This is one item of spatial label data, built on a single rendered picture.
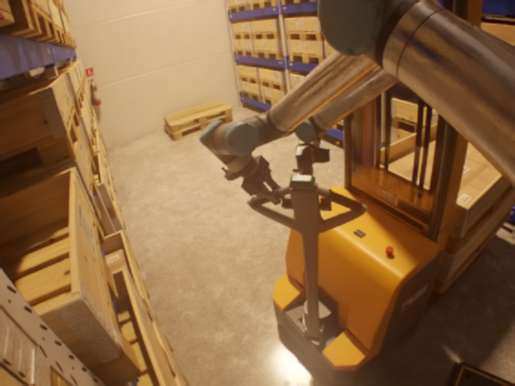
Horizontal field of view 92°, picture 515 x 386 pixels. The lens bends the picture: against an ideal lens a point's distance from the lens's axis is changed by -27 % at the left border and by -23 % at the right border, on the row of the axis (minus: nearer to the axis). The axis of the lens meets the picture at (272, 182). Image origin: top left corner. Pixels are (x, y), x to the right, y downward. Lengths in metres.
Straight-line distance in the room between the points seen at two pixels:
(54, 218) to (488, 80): 1.47
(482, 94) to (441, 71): 0.05
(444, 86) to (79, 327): 0.77
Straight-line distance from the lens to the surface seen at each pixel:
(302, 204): 1.11
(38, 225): 1.50
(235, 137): 0.84
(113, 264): 2.50
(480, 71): 0.35
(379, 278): 1.50
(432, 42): 0.37
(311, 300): 1.56
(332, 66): 0.66
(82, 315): 0.73
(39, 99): 1.43
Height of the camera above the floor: 1.94
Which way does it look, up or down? 30 degrees down
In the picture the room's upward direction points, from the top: 7 degrees counter-clockwise
